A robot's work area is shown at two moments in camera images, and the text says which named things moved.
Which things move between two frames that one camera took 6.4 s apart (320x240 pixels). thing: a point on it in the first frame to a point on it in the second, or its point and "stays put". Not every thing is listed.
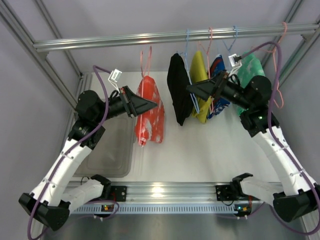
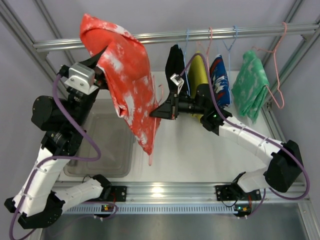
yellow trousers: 199,72 stays put
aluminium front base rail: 147,191 stays put
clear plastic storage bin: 113,155 stays put
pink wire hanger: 143,74 to 157,107
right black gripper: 220,85 to 173,107
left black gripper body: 127,102 to 98,77
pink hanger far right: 272,51 stays put
